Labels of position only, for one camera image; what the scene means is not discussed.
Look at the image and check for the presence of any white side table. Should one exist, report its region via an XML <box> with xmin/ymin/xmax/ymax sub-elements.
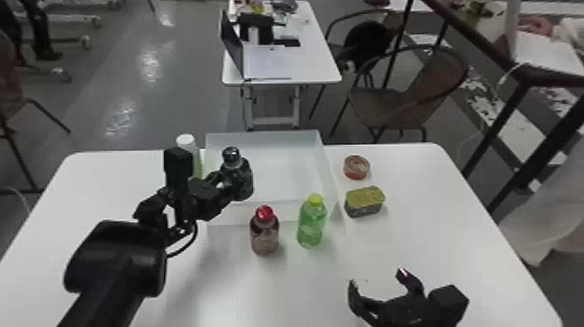
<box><xmin>220</xmin><ymin>0</ymin><xmax>342</xmax><ymax>131</ymax></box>

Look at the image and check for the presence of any black chair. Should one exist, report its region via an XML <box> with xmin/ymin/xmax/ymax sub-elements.
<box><xmin>309</xmin><ymin>8</ymin><xmax>408</xmax><ymax>121</ymax></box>

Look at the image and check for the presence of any clear box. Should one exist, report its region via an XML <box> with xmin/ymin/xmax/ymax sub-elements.
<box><xmin>202</xmin><ymin>129</ymin><xmax>339</xmax><ymax>226</ymax></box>

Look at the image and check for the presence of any brown chair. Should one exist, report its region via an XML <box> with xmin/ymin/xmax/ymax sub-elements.
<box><xmin>328</xmin><ymin>43</ymin><xmax>470</xmax><ymax>144</ymax></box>

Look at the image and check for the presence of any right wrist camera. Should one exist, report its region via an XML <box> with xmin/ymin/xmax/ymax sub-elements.
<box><xmin>428</xmin><ymin>283</ymin><xmax>470</xmax><ymax>327</ymax></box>

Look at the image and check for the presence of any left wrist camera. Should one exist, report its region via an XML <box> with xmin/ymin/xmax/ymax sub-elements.
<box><xmin>163</xmin><ymin>146</ymin><xmax>194</xmax><ymax>194</ymax></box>

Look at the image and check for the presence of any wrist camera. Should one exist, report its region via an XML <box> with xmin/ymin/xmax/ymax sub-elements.
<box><xmin>163</xmin><ymin>146</ymin><xmax>194</xmax><ymax>194</ymax></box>
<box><xmin>428</xmin><ymin>283</ymin><xmax>470</xmax><ymax>327</ymax></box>

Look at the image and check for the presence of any yellow can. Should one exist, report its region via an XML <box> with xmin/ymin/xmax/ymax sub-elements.
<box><xmin>343</xmin><ymin>184</ymin><xmax>387</xmax><ymax>218</ymax></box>

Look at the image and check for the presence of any black stand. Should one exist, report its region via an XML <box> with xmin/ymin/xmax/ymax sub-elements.
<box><xmin>237</xmin><ymin>13</ymin><xmax>275</xmax><ymax>46</ymax></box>

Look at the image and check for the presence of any dark side table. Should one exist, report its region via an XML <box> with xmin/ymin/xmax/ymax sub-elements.
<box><xmin>419</xmin><ymin>0</ymin><xmax>584</xmax><ymax>216</ymax></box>

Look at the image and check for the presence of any dark chair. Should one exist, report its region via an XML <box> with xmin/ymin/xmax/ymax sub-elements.
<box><xmin>0</xmin><ymin>29</ymin><xmax>72</xmax><ymax>195</ymax></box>

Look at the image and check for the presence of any red can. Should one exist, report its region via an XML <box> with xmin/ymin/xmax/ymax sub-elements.
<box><xmin>342</xmin><ymin>154</ymin><xmax>372</xmax><ymax>181</ymax></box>

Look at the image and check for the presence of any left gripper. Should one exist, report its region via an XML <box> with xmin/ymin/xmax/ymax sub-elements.
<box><xmin>187</xmin><ymin>169</ymin><xmax>235</xmax><ymax>223</ymax></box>

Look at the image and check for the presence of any brown bottle red cap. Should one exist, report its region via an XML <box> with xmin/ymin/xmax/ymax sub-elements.
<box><xmin>249</xmin><ymin>204</ymin><xmax>281</xmax><ymax>257</ymax></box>

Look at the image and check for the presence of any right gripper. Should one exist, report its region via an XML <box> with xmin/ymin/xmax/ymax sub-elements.
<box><xmin>347</xmin><ymin>267</ymin><xmax>440</xmax><ymax>327</ymax></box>

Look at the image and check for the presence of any pale green bottle white cap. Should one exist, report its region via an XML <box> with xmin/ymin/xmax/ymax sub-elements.
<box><xmin>175</xmin><ymin>133</ymin><xmax>203</xmax><ymax>180</ymax></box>

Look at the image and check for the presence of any black bottle silver cap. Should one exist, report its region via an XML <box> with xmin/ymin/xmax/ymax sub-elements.
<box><xmin>221</xmin><ymin>145</ymin><xmax>255</xmax><ymax>203</ymax></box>

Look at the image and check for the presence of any black cable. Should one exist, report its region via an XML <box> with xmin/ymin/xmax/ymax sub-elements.
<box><xmin>165</xmin><ymin>220</ymin><xmax>200</xmax><ymax>259</ymax></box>

